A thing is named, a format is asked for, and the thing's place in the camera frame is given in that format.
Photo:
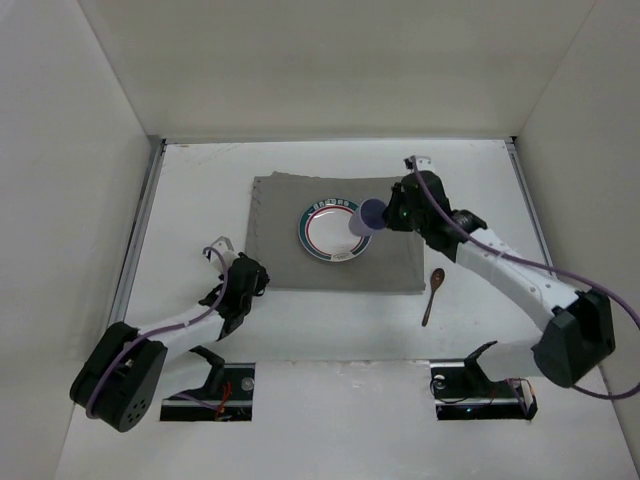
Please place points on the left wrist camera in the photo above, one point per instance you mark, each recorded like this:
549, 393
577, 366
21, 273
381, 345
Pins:
220, 253

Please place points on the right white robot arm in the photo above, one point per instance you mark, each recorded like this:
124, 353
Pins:
575, 328

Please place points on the aluminium table rail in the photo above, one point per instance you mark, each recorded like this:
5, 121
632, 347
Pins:
126, 277
519, 173

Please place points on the brown wooden spoon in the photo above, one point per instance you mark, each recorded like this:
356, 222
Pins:
436, 280

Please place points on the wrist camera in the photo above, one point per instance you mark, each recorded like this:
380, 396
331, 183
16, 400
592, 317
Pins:
418, 163
220, 253

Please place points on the grey cloth placemat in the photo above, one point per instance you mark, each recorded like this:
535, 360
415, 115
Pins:
392, 263

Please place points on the left aluminium table rail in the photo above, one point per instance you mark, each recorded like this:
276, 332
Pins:
126, 277

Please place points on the white plate green rim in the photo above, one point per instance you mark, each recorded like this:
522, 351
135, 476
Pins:
323, 231

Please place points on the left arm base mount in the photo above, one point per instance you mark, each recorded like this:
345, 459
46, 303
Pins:
202, 387

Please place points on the purple plastic cup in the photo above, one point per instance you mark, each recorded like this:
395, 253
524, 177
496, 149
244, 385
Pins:
368, 219

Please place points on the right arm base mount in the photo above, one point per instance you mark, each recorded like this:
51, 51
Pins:
462, 392

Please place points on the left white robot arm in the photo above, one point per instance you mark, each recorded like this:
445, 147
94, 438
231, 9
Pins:
118, 381

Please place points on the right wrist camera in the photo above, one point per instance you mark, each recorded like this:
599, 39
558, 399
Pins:
418, 163

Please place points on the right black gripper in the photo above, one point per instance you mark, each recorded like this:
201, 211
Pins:
393, 212

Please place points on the right aluminium table rail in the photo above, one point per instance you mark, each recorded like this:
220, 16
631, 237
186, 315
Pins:
519, 173

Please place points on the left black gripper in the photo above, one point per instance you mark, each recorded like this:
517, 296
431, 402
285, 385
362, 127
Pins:
256, 279

